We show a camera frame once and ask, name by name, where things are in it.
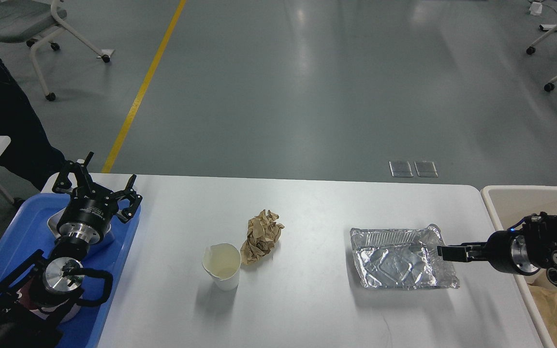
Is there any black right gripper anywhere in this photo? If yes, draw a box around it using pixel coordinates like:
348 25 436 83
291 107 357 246
436 231 526 276

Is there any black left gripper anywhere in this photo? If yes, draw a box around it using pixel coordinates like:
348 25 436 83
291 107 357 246
52 151 142 226

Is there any aluminium foil tray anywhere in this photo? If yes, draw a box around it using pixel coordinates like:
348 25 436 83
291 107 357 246
349 223 460 290

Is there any stainless steel rectangular tin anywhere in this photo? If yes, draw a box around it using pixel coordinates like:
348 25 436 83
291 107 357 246
47 209 115 256

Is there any pink HOME mug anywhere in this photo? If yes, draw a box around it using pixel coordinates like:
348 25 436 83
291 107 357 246
17 279 80 323

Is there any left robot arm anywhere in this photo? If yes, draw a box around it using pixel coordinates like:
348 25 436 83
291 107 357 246
0 153 142 348

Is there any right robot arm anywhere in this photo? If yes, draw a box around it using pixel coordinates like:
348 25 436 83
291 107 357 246
436 212 557 287

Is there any right floor socket plate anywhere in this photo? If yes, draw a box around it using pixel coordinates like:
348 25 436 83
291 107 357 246
414 160 439 178

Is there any floor socket plate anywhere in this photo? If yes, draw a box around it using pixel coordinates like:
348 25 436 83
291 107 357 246
414 160 439 178
389 160 414 178

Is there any left floor socket plate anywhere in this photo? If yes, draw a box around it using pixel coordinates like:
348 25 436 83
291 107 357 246
389 160 414 178

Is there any blue plastic tray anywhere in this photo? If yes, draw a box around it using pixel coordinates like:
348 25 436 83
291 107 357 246
0 193 140 348

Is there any white plastic bin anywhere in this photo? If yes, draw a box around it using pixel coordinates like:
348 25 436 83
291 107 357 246
481 186 557 348

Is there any white paper cup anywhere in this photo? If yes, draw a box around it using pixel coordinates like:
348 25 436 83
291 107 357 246
202 243 241 291

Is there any person in beige sweater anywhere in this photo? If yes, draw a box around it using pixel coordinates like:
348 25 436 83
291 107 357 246
0 59 66 190

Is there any crumpled brown paper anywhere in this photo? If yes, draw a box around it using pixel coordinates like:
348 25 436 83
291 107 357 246
240 210 284 265

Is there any grey office chair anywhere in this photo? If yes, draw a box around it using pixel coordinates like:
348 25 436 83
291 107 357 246
0 0 113 102

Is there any white chair legs right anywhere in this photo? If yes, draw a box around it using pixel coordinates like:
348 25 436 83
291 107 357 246
526 0 557 93

